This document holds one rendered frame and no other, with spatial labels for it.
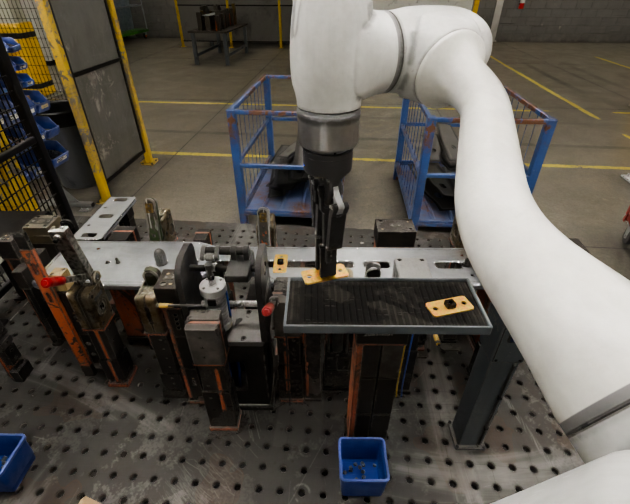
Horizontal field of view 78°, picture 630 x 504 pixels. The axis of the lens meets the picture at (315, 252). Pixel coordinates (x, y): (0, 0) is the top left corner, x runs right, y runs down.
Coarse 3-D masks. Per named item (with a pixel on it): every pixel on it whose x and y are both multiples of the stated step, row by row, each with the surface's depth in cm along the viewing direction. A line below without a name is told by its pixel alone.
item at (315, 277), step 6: (336, 264) 74; (342, 264) 74; (306, 270) 73; (312, 270) 73; (318, 270) 73; (336, 270) 73; (342, 270) 73; (306, 276) 71; (312, 276) 71; (318, 276) 71; (330, 276) 71; (336, 276) 71; (342, 276) 71; (306, 282) 70; (312, 282) 70; (318, 282) 70
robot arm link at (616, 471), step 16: (592, 464) 12; (608, 464) 10; (624, 464) 10; (560, 480) 11; (576, 480) 10; (592, 480) 10; (608, 480) 9; (624, 480) 9; (512, 496) 12; (528, 496) 11; (544, 496) 10; (560, 496) 10; (576, 496) 9; (592, 496) 9; (608, 496) 8; (624, 496) 8
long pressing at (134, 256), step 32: (96, 256) 114; (128, 256) 114; (224, 256) 114; (288, 256) 114; (352, 256) 114; (384, 256) 114; (416, 256) 114; (448, 256) 114; (128, 288) 103; (480, 288) 103
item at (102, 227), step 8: (112, 200) 143; (128, 200) 143; (104, 208) 138; (112, 208) 138; (120, 208) 138; (128, 208) 139; (96, 216) 133; (112, 216) 133; (120, 216) 133; (88, 224) 129; (96, 224) 129; (104, 224) 129; (112, 224) 129; (80, 232) 125; (88, 232) 125; (96, 232) 125; (104, 232) 125
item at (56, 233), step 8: (64, 224) 88; (72, 224) 89; (48, 232) 85; (56, 232) 85; (64, 232) 85; (56, 240) 85; (64, 240) 87; (72, 240) 88; (64, 248) 88; (72, 248) 88; (80, 248) 91; (64, 256) 90; (72, 256) 90; (80, 256) 91; (72, 264) 92; (80, 264) 92; (88, 264) 94; (80, 272) 94; (88, 272) 94
